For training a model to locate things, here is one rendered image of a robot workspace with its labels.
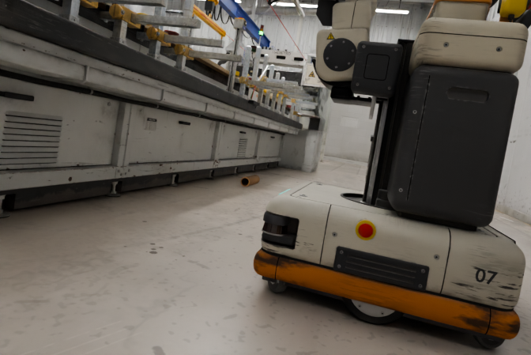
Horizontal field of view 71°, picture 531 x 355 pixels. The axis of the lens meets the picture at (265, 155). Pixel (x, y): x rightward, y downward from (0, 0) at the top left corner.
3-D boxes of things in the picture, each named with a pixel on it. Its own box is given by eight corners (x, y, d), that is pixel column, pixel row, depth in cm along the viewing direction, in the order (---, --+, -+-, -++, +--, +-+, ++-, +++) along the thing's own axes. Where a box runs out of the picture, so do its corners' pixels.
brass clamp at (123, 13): (141, 28, 153) (143, 16, 153) (120, 17, 140) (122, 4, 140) (128, 28, 154) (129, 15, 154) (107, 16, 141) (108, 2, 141)
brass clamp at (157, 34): (171, 47, 177) (173, 36, 177) (156, 38, 164) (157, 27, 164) (160, 45, 179) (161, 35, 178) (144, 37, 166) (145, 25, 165)
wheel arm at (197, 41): (224, 50, 167) (225, 40, 166) (220, 48, 163) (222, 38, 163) (139, 41, 178) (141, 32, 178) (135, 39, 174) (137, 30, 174)
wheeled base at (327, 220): (456, 270, 147) (468, 208, 146) (521, 354, 86) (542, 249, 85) (291, 232, 164) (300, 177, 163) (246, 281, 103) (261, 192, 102)
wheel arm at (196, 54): (241, 64, 191) (242, 55, 191) (239, 62, 188) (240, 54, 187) (166, 55, 202) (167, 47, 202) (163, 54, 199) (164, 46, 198)
